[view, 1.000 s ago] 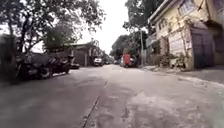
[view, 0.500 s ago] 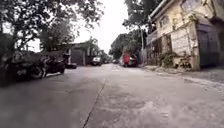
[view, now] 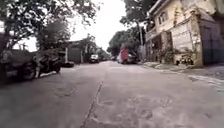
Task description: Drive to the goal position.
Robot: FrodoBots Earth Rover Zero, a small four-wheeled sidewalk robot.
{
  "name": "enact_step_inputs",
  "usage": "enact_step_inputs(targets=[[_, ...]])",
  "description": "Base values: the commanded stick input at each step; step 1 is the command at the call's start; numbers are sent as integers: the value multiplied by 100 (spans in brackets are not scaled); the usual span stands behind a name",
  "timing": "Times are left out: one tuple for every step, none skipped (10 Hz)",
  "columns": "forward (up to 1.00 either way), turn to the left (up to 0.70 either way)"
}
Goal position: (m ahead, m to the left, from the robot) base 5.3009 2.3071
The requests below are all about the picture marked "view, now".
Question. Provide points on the red vehicle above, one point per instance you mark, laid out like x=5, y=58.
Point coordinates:
x=124, y=55

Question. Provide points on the white vehicle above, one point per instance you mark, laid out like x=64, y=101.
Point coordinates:
x=94, y=58

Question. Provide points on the distant green trees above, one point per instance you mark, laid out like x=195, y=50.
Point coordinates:
x=123, y=40

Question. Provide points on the low grey building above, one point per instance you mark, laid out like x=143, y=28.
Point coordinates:
x=76, y=51

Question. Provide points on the grey concrete road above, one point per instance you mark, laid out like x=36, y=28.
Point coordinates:
x=133, y=100

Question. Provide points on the tall tree beside building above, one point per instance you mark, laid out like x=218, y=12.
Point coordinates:
x=136, y=13

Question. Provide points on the parked motorcycle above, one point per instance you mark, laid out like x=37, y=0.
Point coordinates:
x=46, y=65

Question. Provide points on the yellow building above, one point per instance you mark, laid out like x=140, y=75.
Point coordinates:
x=186, y=30

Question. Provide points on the large leafy tree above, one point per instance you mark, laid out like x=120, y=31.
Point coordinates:
x=36, y=20

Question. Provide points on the raised concrete sidewalk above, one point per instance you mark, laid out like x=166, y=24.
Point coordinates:
x=200, y=74

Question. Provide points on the potted plants by wall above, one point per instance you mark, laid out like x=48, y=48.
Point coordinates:
x=175, y=56

